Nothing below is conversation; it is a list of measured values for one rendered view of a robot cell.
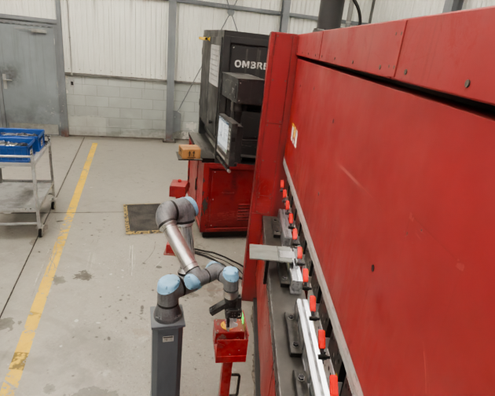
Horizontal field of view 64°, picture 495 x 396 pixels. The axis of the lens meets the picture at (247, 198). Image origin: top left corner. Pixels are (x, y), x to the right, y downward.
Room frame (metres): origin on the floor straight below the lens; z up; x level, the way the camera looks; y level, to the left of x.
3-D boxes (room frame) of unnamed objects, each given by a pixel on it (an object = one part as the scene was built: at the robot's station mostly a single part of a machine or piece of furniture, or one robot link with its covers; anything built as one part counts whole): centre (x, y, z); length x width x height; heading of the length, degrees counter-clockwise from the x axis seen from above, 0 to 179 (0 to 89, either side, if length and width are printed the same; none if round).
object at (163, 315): (1.78, 0.37, 0.82); 0.15 x 0.15 x 0.10
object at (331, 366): (1.03, -0.38, 1.26); 0.15 x 0.09 x 0.17; 2
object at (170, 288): (1.78, 0.36, 0.94); 0.13 x 0.12 x 0.14; 136
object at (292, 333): (1.60, -0.30, 0.89); 0.30 x 0.05 x 0.03; 2
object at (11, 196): (4.10, 2.60, 0.47); 0.90 x 0.66 x 0.95; 17
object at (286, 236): (2.76, -0.30, 0.92); 0.50 x 0.06 x 0.10; 2
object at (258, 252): (2.20, -0.18, 1.00); 0.26 x 0.18 x 0.01; 92
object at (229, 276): (1.64, 0.04, 1.14); 0.09 x 0.08 x 0.11; 46
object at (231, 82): (3.44, 0.14, 1.53); 0.51 x 0.25 x 0.85; 20
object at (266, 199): (3.19, -0.46, 1.15); 0.85 x 0.25 x 2.30; 92
